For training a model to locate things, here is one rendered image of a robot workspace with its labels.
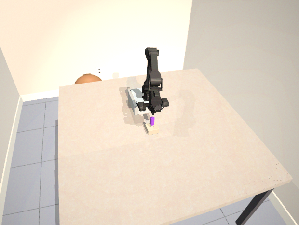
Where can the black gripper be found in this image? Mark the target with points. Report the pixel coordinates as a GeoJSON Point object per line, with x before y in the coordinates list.
{"type": "Point", "coordinates": [142, 106]}

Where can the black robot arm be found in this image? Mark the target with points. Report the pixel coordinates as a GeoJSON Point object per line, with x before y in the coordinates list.
{"type": "Point", "coordinates": [153, 80]}

